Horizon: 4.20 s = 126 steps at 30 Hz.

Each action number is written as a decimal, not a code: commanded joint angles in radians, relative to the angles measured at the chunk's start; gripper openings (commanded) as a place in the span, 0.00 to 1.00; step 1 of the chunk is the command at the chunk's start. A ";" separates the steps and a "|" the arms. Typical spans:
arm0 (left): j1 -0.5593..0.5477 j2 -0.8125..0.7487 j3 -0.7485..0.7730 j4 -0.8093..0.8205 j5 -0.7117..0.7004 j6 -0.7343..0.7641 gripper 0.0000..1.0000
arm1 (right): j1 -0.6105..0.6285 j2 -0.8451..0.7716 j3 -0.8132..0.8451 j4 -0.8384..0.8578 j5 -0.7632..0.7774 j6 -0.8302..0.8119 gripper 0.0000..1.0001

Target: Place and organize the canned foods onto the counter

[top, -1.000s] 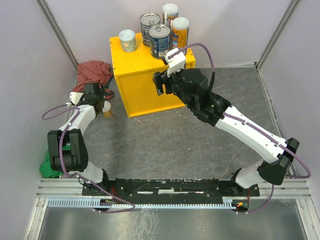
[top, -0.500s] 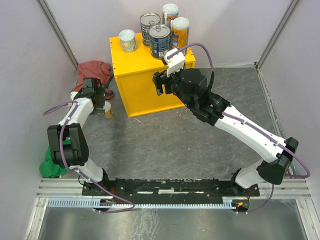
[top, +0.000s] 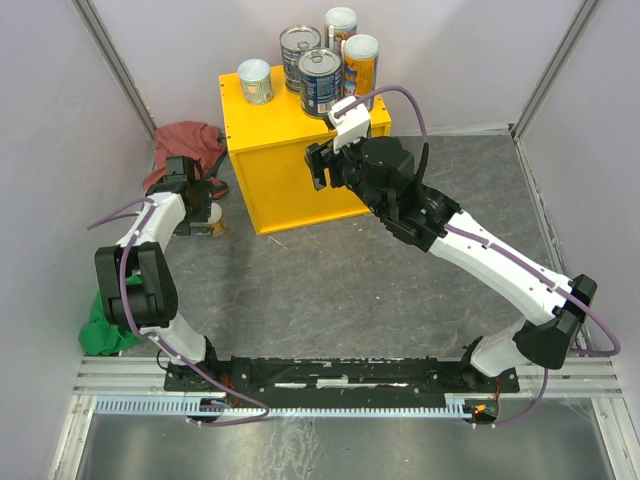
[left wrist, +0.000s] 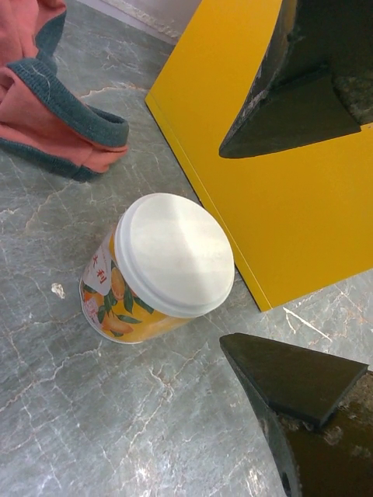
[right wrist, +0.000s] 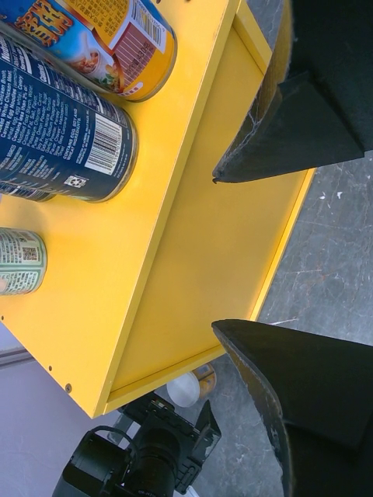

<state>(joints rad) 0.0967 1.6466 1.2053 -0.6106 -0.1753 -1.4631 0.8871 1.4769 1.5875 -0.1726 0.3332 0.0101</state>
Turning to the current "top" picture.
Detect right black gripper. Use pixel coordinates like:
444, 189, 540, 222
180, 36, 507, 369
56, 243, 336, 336
304, 131, 389, 219

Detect small orange jar white lid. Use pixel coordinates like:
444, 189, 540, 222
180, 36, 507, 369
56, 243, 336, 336
206, 202, 227, 236

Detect blue soup can front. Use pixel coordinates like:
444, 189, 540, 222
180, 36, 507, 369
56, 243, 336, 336
298, 48, 342, 118

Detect blue soup can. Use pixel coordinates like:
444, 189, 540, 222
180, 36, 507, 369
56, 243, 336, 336
279, 25, 321, 93
298, 48, 342, 118

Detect orange snack can with spoon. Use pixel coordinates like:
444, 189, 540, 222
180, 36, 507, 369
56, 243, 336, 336
342, 34, 379, 97

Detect tall snack can with spoon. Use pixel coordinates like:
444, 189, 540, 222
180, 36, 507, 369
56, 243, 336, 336
324, 7, 357, 53

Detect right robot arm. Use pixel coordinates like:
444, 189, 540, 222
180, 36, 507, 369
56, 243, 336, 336
305, 136, 597, 391

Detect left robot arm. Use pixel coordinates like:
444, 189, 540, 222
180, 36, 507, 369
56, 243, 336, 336
94, 156, 222, 390

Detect yellow wooden box counter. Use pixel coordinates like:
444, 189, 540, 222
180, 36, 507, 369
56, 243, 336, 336
219, 65, 369, 235

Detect red crumpled cloth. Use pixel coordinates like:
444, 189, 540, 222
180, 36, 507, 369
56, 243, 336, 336
143, 121, 229, 200

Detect green crumpled cloth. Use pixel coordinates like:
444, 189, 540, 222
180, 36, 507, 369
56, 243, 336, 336
78, 292, 142, 356

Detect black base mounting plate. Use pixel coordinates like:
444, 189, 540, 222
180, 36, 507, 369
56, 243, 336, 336
163, 356, 520, 408

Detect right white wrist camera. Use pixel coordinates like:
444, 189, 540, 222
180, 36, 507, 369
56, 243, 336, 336
327, 96, 371, 153

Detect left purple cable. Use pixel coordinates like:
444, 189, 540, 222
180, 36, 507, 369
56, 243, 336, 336
87, 197, 271, 429

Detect left aluminium corner post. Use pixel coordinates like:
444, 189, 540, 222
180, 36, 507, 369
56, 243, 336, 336
71, 0, 156, 139

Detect aluminium corner post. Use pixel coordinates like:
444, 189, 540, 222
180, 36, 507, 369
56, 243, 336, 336
71, 0, 156, 139
510, 0, 601, 141

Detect light blue cable duct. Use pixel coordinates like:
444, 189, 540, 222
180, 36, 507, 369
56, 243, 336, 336
94, 395, 471, 420

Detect right aluminium corner post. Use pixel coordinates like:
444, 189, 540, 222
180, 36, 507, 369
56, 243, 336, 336
510, 0, 601, 141

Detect aluminium front frame rail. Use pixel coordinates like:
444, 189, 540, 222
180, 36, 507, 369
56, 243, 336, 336
50, 357, 639, 479

